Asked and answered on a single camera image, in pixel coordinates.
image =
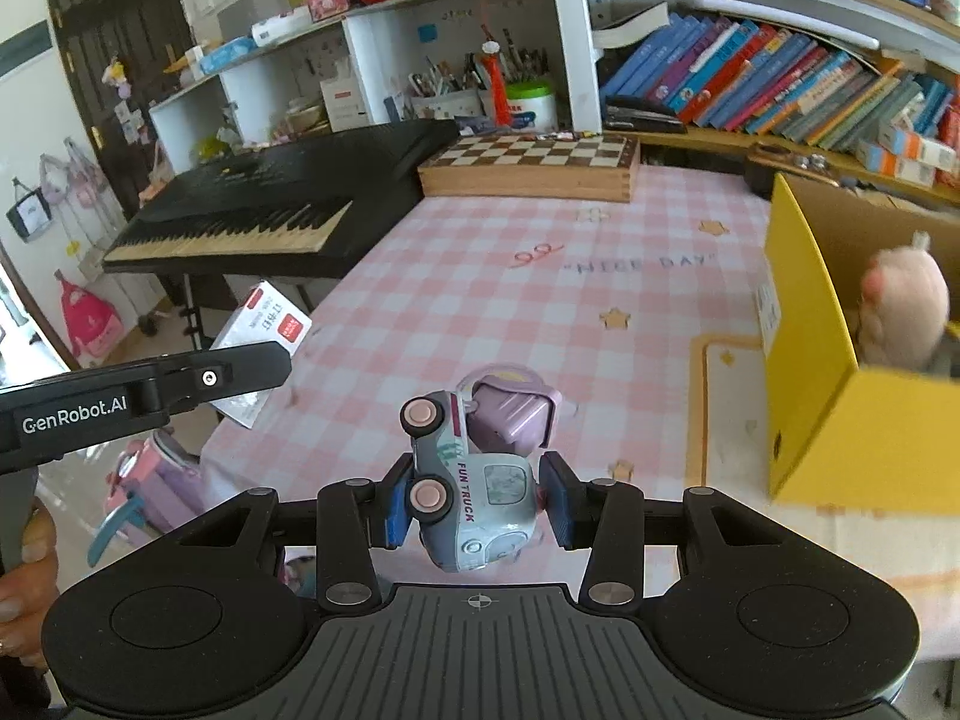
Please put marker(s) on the white pen cup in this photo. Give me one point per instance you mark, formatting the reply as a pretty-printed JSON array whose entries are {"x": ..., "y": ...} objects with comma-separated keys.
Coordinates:
[{"x": 450, "y": 103}]

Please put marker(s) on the black stapler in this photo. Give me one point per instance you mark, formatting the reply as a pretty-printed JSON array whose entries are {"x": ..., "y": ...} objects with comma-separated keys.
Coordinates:
[{"x": 645, "y": 116}]

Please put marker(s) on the wooden chess board box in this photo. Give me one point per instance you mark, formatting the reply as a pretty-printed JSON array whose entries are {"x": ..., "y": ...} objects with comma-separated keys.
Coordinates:
[{"x": 525, "y": 154}]

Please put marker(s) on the blue tissue box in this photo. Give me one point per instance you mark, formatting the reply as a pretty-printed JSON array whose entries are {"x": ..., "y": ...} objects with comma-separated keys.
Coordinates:
[{"x": 229, "y": 56}]

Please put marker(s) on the row of colourful books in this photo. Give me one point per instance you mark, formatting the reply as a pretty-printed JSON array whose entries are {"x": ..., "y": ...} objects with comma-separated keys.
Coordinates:
[{"x": 750, "y": 75}]

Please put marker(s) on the black electronic keyboard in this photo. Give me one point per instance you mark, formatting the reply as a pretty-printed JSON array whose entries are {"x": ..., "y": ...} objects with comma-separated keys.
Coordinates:
[{"x": 262, "y": 172}]

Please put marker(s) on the toy mixer truck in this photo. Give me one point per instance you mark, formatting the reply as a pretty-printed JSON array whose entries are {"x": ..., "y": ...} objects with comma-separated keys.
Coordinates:
[{"x": 480, "y": 487}]

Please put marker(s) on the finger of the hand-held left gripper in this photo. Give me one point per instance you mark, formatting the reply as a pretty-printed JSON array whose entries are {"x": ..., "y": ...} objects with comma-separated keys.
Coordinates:
[{"x": 225, "y": 375}]

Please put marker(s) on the small orange white box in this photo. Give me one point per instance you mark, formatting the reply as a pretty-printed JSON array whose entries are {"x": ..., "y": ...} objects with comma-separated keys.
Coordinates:
[
  {"x": 889, "y": 163},
  {"x": 919, "y": 146}
]

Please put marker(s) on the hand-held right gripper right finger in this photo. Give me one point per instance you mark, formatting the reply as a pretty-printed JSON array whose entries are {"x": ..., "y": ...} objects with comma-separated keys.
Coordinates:
[{"x": 556, "y": 499}]

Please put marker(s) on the green-lid jar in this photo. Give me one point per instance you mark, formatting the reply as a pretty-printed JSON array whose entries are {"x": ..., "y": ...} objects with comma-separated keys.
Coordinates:
[{"x": 531, "y": 109}]

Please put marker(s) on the black keyboard stand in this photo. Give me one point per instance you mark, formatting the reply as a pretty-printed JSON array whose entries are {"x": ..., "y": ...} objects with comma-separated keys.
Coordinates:
[{"x": 191, "y": 307}]

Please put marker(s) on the dark wooden door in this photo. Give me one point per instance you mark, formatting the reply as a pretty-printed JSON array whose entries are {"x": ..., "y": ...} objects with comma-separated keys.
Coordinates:
[{"x": 112, "y": 52}]

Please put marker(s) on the yellow cardboard box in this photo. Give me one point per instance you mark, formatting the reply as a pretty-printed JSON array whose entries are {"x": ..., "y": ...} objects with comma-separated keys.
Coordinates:
[{"x": 802, "y": 330}]

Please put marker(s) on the pink small box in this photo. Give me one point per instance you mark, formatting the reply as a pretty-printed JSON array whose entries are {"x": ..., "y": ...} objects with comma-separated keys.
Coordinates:
[{"x": 330, "y": 1}]

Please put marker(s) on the pink toy car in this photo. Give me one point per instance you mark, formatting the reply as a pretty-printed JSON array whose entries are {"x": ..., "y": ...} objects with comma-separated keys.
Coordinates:
[{"x": 150, "y": 487}]

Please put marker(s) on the white bookshelf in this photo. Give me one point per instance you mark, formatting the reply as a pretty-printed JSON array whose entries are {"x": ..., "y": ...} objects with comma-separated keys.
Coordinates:
[{"x": 574, "y": 37}]

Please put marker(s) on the red child backpack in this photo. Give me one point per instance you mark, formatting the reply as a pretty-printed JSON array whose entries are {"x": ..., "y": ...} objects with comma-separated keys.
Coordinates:
[{"x": 90, "y": 322}]

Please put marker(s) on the white flat box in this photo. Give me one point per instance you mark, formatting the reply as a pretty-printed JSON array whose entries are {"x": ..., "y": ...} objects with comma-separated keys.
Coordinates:
[{"x": 281, "y": 26}]

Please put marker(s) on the dark hanging bag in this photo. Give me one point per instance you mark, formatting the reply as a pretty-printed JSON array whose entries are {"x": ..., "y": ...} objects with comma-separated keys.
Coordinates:
[{"x": 30, "y": 210}]

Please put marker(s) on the pink plush toy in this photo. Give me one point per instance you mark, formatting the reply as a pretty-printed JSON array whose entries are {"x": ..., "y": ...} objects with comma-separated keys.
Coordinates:
[{"x": 900, "y": 292}]

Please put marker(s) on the white straws box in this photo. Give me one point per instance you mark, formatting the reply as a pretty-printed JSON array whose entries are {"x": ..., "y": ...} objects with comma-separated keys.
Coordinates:
[{"x": 345, "y": 105}]

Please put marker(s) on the gold bowl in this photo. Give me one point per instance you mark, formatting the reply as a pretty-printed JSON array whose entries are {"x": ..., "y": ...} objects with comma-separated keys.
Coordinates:
[{"x": 306, "y": 116}]

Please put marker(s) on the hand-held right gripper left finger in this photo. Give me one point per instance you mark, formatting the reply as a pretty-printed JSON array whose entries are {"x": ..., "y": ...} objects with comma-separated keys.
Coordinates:
[{"x": 399, "y": 502}]

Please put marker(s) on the red white packet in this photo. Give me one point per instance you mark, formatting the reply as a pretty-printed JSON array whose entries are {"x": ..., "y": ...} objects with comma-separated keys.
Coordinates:
[{"x": 262, "y": 330}]

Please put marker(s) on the person's left hand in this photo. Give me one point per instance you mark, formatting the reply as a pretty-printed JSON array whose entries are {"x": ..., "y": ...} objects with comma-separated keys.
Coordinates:
[{"x": 30, "y": 607}]

